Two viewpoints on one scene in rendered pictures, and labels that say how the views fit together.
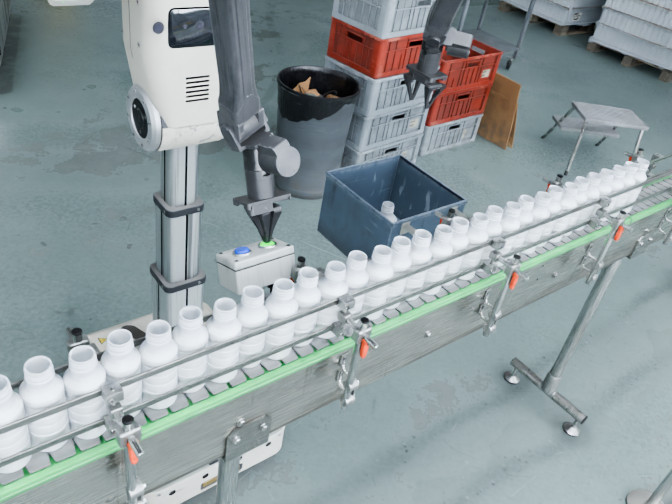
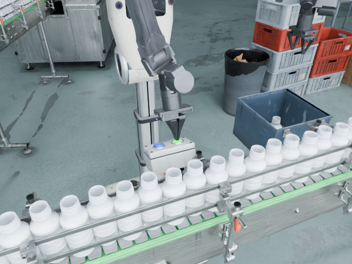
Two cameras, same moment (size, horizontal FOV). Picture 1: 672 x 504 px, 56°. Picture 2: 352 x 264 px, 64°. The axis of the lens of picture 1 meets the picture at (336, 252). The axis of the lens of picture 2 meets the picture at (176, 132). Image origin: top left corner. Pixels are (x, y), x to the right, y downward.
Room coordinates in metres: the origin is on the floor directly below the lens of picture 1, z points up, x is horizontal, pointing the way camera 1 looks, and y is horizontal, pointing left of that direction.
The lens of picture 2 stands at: (0.42, -0.11, 1.62)
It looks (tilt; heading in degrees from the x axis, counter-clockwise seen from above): 35 degrees down; 22
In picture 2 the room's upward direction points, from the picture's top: straight up
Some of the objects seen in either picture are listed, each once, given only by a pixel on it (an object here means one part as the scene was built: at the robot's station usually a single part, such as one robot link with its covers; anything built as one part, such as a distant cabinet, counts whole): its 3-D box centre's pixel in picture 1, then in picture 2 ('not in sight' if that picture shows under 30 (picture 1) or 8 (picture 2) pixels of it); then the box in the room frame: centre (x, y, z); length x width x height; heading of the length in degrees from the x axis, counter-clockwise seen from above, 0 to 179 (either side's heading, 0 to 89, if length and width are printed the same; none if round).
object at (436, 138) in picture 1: (432, 122); (313, 76); (4.27, -0.50, 0.11); 0.61 x 0.41 x 0.22; 137
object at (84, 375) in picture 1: (86, 391); (19, 243); (0.62, 0.34, 1.08); 0.06 x 0.06 x 0.17
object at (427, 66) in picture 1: (428, 63); (304, 23); (1.71, -0.15, 1.33); 0.10 x 0.07 x 0.07; 44
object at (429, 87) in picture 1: (427, 90); (303, 42); (1.69, -0.16, 1.26); 0.07 x 0.07 x 0.09; 44
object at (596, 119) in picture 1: (592, 133); not in sight; (4.39, -1.66, 0.21); 0.61 x 0.47 x 0.41; 7
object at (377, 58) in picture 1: (388, 41); (287, 32); (3.72, -0.07, 0.78); 0.61 x 0.41 x 0.22; 140
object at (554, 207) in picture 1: (544, 215); not in sight; (1.45, -0.52, 1.08); 0.06 x 0.06 x 0.17
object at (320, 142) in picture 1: (311, 135); (242, 83); (3.25, 0.26, 0.32); 0.45 x 0.45 x 0.64
